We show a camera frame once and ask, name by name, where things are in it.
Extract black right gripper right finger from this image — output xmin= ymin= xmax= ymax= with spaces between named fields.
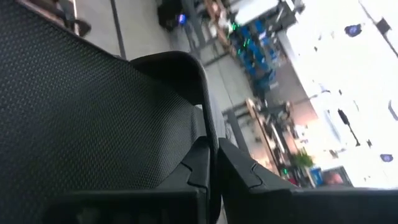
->
xmin=218 ymin=138 xmax=295 ymax=224

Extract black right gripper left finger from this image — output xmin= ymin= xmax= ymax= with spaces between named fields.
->
xmin=157 ymin=136 xmax=212 ymax=192

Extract wooden background table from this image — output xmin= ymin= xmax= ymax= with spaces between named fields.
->
xmin=244 ymin=98 xmax=282 ymax=177

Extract green background plant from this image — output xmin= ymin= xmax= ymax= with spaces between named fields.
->
xmin=292 ymin=149 xmax=315 ymax=169

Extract blue bin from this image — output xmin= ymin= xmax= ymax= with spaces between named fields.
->
xmin=310 ymin=167 xmax=323 ymax=187

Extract blue storage bins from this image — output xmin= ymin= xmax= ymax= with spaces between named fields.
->
xmin=228 ymin=17 xmax=279 ymax=93

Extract black computer with blue light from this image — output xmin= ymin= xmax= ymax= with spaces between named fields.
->
xmin=157 ymin=0 xmax=190 ymax=32

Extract black aluminium table frame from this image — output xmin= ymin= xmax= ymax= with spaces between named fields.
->
xmin=57 ymin=0 xmax=93 ymax=37

